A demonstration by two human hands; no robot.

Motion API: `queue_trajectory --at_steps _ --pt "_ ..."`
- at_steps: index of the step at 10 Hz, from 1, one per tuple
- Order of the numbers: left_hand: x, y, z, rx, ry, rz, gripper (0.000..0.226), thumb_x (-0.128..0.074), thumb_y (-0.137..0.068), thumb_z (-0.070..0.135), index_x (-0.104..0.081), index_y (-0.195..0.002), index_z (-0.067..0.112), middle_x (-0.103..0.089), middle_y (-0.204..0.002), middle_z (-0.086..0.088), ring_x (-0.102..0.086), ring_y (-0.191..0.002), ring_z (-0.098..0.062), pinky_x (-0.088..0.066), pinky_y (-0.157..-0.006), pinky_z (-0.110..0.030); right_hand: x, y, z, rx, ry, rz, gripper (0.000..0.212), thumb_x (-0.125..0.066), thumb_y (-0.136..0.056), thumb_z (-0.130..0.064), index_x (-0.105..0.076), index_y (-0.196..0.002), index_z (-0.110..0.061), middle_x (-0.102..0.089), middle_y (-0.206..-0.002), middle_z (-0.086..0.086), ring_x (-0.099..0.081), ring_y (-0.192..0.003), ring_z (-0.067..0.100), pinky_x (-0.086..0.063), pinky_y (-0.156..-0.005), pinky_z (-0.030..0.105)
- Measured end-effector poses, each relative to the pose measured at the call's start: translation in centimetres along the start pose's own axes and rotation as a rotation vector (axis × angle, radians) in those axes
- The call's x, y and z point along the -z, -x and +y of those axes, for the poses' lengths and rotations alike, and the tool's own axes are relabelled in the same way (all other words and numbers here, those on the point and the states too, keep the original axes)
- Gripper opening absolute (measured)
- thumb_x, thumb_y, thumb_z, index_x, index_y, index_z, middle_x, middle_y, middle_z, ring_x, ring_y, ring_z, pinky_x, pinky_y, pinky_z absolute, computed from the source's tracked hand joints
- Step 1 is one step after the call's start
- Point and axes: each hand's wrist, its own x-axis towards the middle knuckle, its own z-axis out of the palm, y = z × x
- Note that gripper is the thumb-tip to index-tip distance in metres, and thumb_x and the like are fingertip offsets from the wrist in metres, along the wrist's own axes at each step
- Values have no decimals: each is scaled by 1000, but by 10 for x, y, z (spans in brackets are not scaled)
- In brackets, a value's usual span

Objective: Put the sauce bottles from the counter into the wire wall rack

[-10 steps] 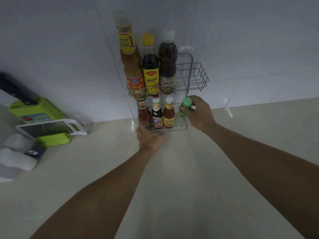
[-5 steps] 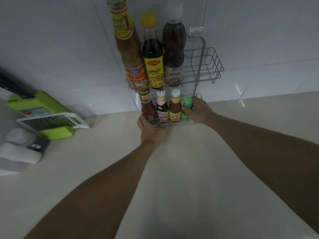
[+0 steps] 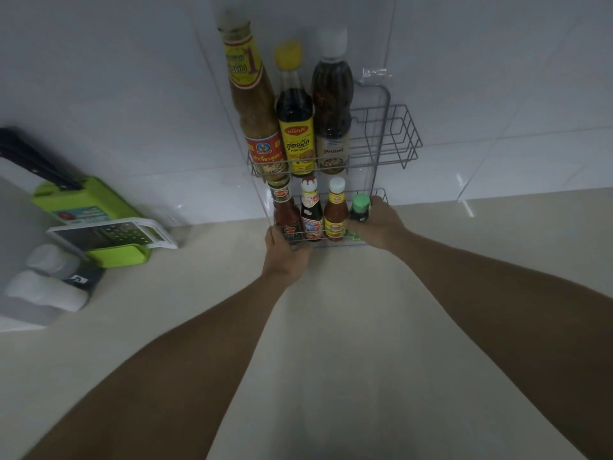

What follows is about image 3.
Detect clear adhesive wall hook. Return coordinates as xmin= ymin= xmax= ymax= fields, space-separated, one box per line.
xmin=360 ymin=66 xmax=390 ymax=85

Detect white framed metal grater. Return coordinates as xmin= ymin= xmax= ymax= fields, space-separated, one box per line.
xmin=46 ymin=217 xmax=178 ymax=257

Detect person's right hand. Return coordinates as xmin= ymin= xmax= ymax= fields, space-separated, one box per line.
xmin=346 ymin=195 xmax=408 ymax=252

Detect green plastic grater container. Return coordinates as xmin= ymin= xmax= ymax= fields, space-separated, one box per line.
xmin=85 ymin=244 xmax=152 ymax=269

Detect small oyster sauce bottle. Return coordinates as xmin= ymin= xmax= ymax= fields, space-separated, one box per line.
xmin=300 ymin=174 xmax=325 ymax=242

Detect black shaker holder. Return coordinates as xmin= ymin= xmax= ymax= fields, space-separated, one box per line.
xmin=61 ymin=266 xmax=106 ymax=294

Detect person's left hand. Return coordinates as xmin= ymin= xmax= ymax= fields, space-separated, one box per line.
xmin=262 ymin=226 xmax=313 ymax=288

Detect grey wire wall rack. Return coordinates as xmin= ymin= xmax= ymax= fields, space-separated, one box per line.
xmin=247 ymin=81 xmax=423 ymax=249

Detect green knife block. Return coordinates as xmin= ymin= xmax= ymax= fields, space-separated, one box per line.
xmin=32 ymin=175 xmax=140 ymax=226

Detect dark yellow-capped sauce bottle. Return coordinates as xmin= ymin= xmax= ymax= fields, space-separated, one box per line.
xmin=273 ymin=40 xmax=317 ymax=178

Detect white plastic shaker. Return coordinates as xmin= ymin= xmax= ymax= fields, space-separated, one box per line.
xmin=26 ymin=243 xmax=80 ymax=281
xmin=3 ymin=270 xmax=90 ymax=313

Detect small dark green-capped bottle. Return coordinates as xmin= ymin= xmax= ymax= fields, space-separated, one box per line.
xmin=348 ymin=193 xmax=372 ymax=234

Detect black knife handle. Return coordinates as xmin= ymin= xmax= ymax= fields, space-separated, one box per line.
xmin=0 ymin=127 xmax=85 ymax=191

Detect small yellow-label chili sauce bottle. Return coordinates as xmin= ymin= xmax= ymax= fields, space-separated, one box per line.
xmin=324 ymin=176 xmax=349 ymax=240

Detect person's left forearm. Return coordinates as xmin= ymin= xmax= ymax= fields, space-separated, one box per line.
xmin=21 ymin=275 xmax=288 ymax=460

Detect white-capped fish sauce bottle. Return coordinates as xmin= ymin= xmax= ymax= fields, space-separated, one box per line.
xmin=311 ymin=26 xmax=355 ymax=176

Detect person's right forearm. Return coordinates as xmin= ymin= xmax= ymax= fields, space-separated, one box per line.
xmin=395 ymin=231 xmax=613 ymax=460

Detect tall brown sauce bottle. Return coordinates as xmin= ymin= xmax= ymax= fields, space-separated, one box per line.
xmin=216 ymin=11 xmax=289 ymax=182

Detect small red chili sauce bottle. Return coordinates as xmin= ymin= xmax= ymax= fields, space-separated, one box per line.
xmin=267 ymin=176 xmax=303 ymax=244

